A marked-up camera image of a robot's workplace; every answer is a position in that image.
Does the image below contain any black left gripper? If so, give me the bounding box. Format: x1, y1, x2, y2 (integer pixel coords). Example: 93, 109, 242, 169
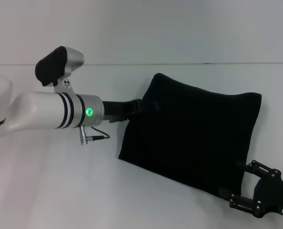
101, 98, 162, 124

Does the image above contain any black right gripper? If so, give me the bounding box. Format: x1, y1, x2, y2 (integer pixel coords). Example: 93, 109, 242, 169
218, 159, 283, 219

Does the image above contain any black shirt with FREE print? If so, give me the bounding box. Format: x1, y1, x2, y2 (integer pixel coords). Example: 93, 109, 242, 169
118, 73, 263, 199

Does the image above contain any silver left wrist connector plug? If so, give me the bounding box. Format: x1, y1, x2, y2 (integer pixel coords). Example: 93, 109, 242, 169
78, 125, 88, 146

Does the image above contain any thin left wrist cable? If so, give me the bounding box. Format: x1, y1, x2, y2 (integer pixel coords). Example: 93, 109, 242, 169
85, 125, 111, 141

